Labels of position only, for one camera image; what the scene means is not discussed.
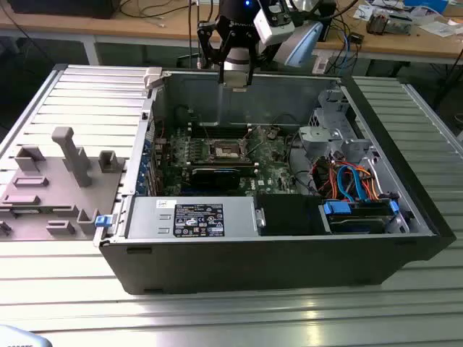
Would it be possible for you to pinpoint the large black box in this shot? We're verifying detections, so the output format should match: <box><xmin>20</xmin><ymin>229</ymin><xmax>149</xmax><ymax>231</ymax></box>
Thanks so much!
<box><xmin>7</xmin><ymin>0</ymin><xmax>117</xmax><ymax>20</ymax></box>

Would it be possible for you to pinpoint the red wire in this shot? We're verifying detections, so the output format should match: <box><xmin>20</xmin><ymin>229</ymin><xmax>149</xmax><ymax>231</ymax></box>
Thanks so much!
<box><xmin>311</xmin><ymin>160</ymin><xmax>339</xmax><ymax>194</ymax></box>

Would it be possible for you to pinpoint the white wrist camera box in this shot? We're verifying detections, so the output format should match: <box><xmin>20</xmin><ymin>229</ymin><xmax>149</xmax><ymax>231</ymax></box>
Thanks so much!
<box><xmin>252</xmin><ymin>2</ymin><xmax>296</xmax><ymax>47</ymax></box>

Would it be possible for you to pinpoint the white rounded device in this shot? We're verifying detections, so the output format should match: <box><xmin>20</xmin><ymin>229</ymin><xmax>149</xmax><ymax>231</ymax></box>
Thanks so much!
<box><xmin>0</xmin><ymin>324</ymin><xmax>51</xmax><ymax>347</ymax></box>

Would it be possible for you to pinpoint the green motherboard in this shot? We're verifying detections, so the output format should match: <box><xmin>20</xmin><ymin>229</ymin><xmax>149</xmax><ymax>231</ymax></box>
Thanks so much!
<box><xmin>153</xmin><ymin>124</ymin><xmax>316</xmax><ymax>198</ymax></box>

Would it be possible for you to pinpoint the white paper sheet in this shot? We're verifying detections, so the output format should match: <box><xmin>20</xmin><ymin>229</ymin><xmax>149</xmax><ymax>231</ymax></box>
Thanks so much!
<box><xmin>421</xmin><ymin>20</ymin><xmax>463</xmax><ymax>38</ymax></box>
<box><xmin>353</xmin><ymin>2</ymin><xmax>379</xmax><ymax>21</ymax></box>

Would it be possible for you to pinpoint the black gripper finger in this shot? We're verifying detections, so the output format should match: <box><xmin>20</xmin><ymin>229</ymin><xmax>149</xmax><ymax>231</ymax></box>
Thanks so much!
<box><xmin>244</xmin><ymin>32</ymin><xmax>280</xmax><ymax>88</ymax></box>
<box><xmin>197</xmin><ymin>20</ymin><xmax>233</xmax><ymax>85</ymax></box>

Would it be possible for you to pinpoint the black PC case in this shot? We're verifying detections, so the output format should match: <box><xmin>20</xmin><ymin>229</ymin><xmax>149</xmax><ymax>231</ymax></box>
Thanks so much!
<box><xmin>93</xmin><ymin>67</ymin><xmax>457</xmax><ymax>296</ymax></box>

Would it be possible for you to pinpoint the blue cardboard box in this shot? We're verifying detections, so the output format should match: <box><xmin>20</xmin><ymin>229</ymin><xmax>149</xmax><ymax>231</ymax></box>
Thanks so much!
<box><xmin>403</xmin><ymin>0</ymin><xmax>450</xmax><ymax>12</ymax></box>

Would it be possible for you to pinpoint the black plastic shroud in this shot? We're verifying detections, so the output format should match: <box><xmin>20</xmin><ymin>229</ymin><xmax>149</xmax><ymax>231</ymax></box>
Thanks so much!
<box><xmin>255</xmin><ymin>194</ymin><xmax>323</xmax><ymax>236</ymax></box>

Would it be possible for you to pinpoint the CPU socket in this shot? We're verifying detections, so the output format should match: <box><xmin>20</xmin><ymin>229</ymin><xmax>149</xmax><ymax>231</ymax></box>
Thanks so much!
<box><xmin>206</xmin><ymin>137</ymin><xmax>255</xmax><ymax>163</ymax></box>

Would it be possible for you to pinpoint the grey parts rack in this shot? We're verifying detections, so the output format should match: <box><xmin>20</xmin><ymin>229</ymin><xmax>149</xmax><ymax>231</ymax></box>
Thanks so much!
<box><xmin>0</xmin><ymin>126</ymin><xmax>128</xmax><ymax>241</ymax></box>

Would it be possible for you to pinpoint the hard disk in blue carrier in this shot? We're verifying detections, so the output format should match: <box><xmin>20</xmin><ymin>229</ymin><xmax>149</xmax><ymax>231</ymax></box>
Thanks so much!
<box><xmin>320</xmin><ymin>200</ymin><xmax>400</xmax><ymax>235</ymax></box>

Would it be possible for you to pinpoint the copper CPU cooler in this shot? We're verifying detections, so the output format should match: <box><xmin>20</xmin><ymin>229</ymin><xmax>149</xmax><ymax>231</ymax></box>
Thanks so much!
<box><xmin>365</xmin><ymin>9</ymin><xmax>391</xmax><ymax>36</ymax></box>

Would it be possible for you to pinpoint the grey plastic case latch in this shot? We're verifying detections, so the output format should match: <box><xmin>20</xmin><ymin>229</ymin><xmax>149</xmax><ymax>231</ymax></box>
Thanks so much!
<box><xmin>143</xmin><ymin>67</ymin><xmax>164</xmax><ymax>91</ymax></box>

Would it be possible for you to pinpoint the pale blue teach pendant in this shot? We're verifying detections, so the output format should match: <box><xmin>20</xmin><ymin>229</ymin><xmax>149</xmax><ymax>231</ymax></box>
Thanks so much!
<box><xmin>284</xmin><ymin>20</ymin><xmax>323</xmax><ymax>69</ymax></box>

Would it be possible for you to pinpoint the grey power supply unit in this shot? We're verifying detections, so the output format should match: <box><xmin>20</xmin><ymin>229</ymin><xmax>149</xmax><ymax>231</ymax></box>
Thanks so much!
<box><xmin>124</xmin><ymin>197</ymin><xmax>260</xmax><ymax>239</ymax></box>

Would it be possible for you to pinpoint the silver metal drive cage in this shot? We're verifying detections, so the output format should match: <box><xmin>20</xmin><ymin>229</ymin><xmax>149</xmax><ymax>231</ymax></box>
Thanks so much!
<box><xmin>298</xmin><ymin>88</ymin><xmax>375</xmax><ymax>162</ymax></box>

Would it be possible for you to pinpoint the orange wire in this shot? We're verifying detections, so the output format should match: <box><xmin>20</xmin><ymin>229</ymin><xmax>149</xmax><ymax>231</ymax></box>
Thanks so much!
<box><xmin>354</xmin><ymin>165</ymin><xmax>381</xmax><ymax>202</ymax></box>

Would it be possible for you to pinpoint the black graphics card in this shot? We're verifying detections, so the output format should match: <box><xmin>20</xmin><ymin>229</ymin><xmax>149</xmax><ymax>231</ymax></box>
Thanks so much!
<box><xmin>190</xmin><ymin>166</ymin><xmax>242</xmax><ymax>192</ymax></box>

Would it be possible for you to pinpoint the blue wire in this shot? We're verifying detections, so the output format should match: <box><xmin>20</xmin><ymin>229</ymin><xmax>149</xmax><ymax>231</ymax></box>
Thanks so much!
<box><xmin>335</xmin><ymin>164</ymin><xmax>369</xmax><ymax>204</ymax></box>

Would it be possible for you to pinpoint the small white device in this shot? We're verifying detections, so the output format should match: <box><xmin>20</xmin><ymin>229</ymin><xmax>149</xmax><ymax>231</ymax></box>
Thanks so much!
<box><xmin>312</xmin><ymin>56</ymin><xmax>329</xmax><ymax>76</ymax></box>

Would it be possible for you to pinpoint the grey metal box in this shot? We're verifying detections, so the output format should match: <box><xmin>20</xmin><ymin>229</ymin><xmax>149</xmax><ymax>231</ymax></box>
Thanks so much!
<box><xmin>388</xmin><ymin>13</ymin><xmax>414</xmax><ymax>36</ymax></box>

